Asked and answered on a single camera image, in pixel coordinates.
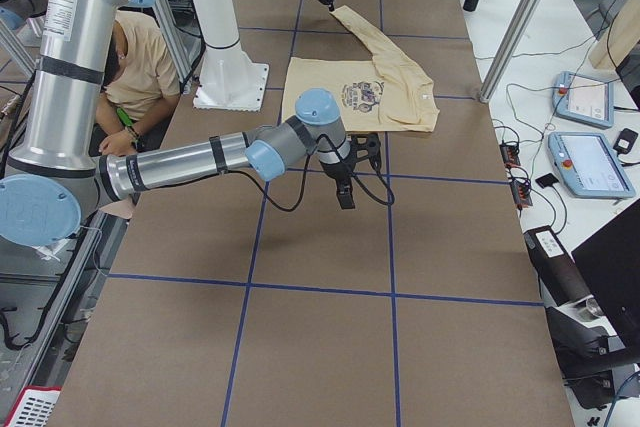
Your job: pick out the cream long-sleeve printed shirt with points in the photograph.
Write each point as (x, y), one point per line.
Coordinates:
(388, 92)

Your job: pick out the orange black terminal block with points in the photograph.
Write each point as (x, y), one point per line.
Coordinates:
(518, 178)

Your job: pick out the seated person beige shirt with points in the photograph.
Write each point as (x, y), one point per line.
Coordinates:
(140, 92)

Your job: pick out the near blue teach pendant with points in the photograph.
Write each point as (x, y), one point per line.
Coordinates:
(588, 166)

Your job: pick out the blue teach pendant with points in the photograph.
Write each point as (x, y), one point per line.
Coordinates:
(588, 166)
(583, 99)

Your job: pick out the far blue teach pendant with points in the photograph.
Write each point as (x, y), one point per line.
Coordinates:
(583, 99)

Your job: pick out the black monitor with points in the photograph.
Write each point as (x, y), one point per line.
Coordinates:
(608, 261)

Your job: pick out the black power adapter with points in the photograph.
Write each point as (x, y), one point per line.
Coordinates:
(625, 141)

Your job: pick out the red white plastic basket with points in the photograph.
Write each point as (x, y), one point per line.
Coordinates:
(33, 407)

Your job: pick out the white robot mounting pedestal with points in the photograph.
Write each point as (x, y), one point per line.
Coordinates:
(228, 79)

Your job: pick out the aluminium frame post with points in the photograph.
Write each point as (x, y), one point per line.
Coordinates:
(507, 47)

